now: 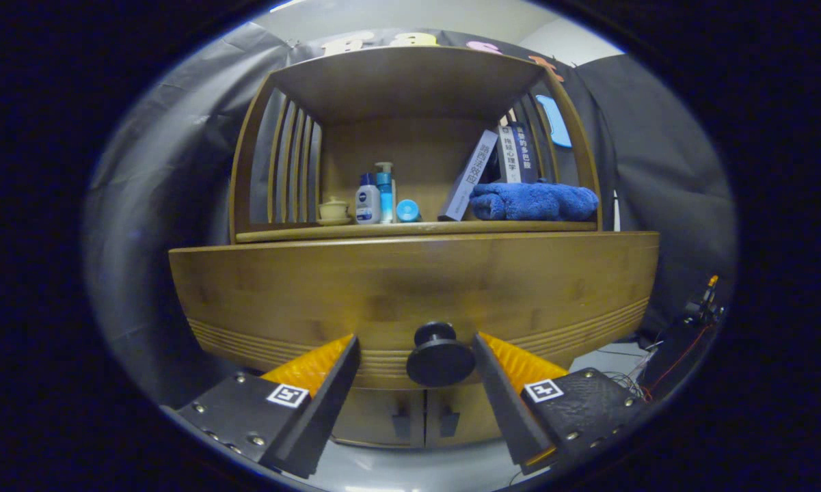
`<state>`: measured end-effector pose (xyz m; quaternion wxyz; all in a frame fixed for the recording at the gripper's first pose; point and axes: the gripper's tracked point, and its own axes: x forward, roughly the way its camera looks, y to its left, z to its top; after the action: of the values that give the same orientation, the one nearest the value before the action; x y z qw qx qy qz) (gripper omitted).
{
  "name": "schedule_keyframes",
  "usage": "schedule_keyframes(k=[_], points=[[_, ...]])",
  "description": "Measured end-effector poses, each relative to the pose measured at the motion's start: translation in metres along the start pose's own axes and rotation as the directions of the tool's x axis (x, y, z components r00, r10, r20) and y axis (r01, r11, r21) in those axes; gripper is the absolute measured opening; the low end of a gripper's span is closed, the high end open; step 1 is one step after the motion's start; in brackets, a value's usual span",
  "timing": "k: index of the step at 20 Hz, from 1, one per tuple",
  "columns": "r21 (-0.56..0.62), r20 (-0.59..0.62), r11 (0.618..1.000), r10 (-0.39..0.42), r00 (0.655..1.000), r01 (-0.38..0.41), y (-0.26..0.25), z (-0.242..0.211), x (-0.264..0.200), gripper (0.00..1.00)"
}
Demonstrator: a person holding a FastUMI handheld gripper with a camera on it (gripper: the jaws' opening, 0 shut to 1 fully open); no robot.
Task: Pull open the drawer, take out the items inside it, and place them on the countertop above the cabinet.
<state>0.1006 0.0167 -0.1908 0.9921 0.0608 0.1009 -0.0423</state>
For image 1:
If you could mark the blue pump bottle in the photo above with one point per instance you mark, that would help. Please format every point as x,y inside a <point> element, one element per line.
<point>385,195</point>

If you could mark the wooden cabinet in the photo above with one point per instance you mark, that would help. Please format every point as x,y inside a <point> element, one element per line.
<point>410,82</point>

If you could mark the blue folded towel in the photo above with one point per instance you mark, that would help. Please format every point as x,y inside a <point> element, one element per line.
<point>533,201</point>

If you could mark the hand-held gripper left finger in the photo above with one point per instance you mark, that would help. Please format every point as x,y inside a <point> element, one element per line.
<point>318,417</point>

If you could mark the wooden drawer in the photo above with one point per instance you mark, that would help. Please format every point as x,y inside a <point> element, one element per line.
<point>410,287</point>

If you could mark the grey leaning book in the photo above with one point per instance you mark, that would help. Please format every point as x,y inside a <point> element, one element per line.
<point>468,181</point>

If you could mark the blue cleanser tube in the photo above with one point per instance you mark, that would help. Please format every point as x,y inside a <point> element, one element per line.
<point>407,210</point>

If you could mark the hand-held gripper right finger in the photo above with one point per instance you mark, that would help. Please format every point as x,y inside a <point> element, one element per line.
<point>506,410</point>

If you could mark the slim white bottle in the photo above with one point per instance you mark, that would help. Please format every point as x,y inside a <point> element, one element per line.
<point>394,198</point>

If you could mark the orange tipped black clamp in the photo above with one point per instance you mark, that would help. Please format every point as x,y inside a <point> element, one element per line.
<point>707,295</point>

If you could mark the dark blue spine book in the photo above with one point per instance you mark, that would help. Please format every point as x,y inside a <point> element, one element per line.
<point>528,157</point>

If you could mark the cream lidded teacup with saucer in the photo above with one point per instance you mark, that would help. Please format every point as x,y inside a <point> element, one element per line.
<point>333,209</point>

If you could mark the wooden cabinet countertop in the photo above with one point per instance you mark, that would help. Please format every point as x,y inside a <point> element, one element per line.
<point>417,228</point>

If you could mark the white lotion bottle blue cap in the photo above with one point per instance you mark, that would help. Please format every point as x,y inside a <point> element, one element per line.
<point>367,205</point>

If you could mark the white spine book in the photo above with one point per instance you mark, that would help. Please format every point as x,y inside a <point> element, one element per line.
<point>511,160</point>

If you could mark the black round drawer knob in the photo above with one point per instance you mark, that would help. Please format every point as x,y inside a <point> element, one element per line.
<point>440,355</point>

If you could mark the wooden cabinet door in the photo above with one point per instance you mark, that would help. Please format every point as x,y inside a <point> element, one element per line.
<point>369,417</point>
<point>475,420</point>

